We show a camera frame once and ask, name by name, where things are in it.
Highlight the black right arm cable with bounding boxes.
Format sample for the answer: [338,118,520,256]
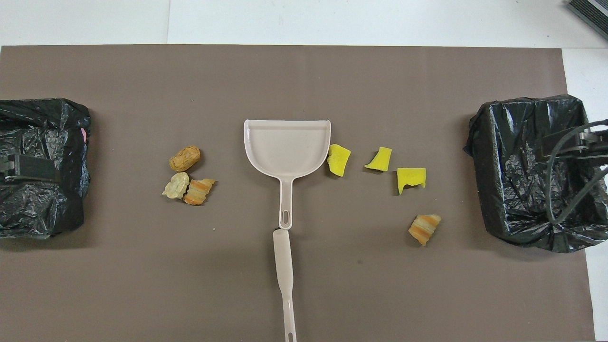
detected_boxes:
[545,119,608,226]

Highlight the striped croissant piece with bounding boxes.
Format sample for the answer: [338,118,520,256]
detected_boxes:
[183,178,216,206]
[408,214,442,246]

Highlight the beige plastic dustpan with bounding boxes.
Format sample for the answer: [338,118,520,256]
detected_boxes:
[244,119,332,231]

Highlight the brown oval bread roll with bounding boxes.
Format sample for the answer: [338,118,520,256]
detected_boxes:
[169,145,201,172]

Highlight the pale cream bread piece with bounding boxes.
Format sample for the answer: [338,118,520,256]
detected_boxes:
[162,172,190,200]

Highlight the dark grey ribbed device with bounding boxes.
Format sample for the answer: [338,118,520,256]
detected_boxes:
[567,0,608,41]

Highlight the yellow sponge piece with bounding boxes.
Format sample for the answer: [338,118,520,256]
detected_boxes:
[364,147,393,172]
[327,144,352,178]
[397,168,427,195]

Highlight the beige hand brush black bristles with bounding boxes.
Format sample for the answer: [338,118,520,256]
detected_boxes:
[272,229,298,342]

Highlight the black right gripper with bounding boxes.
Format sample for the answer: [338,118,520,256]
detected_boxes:
[541,129,608,164]

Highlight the bin with black bag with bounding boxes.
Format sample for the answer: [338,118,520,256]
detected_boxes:
[464,94,608,253]
[0,98,91,239]

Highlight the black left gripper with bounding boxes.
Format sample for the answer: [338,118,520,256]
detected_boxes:
[0,154,63,183]

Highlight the brown table mat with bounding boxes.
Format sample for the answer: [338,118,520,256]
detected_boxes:
[0,44,597,342]

